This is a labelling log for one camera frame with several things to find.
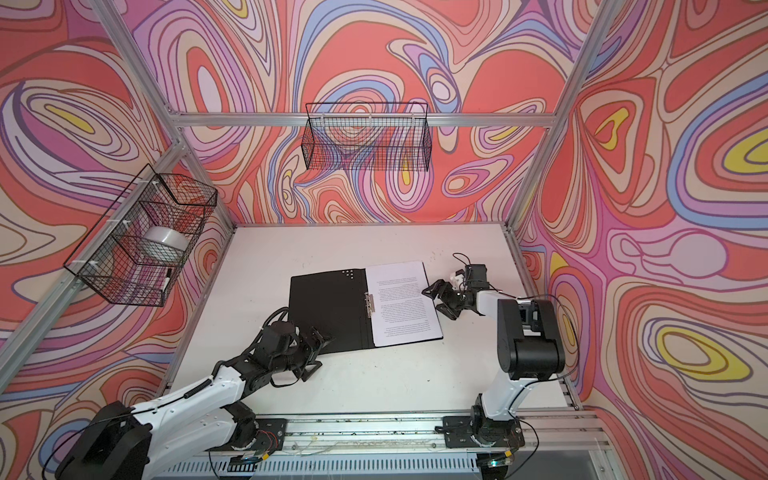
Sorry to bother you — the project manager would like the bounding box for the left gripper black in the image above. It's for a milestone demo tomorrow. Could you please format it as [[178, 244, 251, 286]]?
[[269, 327, 336, 381]]

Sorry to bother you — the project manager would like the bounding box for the printed paper sheet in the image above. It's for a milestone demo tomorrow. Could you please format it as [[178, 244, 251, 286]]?
[[365, 261, 443, 348]]

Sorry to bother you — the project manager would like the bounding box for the orange black folder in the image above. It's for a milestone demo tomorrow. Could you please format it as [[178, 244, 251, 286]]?
[[287, 260, 445, 355]]

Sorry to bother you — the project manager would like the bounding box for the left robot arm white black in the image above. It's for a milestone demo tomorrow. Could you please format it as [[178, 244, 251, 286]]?
[[54, 321, 332, 479]]

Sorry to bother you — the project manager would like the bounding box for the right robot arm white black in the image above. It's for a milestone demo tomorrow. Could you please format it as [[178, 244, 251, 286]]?
[[422, 263, 566, 450]]

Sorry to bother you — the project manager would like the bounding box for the white vented panel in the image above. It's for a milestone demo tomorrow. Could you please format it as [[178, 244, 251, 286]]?
[[156, 453, 481, 479]]

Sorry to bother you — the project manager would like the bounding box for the marker pen in basket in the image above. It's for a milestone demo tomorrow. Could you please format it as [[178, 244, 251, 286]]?
[[161, 273, 171, 295]]

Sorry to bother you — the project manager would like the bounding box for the white tape roll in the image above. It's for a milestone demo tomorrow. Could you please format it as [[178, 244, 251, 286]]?
[[141, 226, 189, 265]]

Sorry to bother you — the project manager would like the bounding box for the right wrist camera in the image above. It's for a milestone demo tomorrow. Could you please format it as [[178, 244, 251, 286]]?
[[450, 270, 465, 290]]

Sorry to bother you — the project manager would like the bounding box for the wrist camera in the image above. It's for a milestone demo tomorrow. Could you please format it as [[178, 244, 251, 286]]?
[[450, 270, 465, 290], [262, 321, 296, 355]]

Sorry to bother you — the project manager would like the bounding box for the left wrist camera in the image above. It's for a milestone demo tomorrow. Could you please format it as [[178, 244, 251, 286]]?
[[262, 321, 296, 355]]

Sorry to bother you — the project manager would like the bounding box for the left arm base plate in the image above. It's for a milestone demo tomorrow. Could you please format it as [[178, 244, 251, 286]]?
[[210, 417, 288, 453]]

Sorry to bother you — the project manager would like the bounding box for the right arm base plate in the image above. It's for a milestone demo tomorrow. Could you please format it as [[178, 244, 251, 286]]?
[[434, 415, 526, 451]]

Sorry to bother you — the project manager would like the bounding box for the aluminium front rail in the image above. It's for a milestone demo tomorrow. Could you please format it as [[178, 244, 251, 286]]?
[[257, 409, 612, 456]]

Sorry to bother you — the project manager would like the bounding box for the black wire basket back wall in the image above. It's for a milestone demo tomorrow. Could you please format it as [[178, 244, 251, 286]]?
[[301, 101, 432, 173]]

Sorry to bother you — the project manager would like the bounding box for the black wire basket wall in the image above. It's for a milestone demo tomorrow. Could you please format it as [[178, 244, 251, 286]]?
[[301, 101, 432, 173], [63, 164, 218, 307]]

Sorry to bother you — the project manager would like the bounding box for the black wire basket left wall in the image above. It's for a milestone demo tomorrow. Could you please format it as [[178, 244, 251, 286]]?
[[63, 164, 218, 307]]

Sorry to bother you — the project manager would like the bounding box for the aluminium frame back bar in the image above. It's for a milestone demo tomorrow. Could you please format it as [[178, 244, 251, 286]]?
[[170, 112, 556, 127]]

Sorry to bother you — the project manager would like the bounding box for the aluminium frame right post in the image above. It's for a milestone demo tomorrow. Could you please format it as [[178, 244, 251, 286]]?
[[505, 1, 624, 233]]

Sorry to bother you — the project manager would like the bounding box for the aluminium frame post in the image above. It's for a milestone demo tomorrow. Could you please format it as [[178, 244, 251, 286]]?
[[89, 0, 235, 229], [505, 1, 624, 233]]

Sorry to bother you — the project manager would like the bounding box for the aluminium frame left post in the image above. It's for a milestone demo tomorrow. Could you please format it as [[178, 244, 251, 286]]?
[[89, 0, 235, 229]]

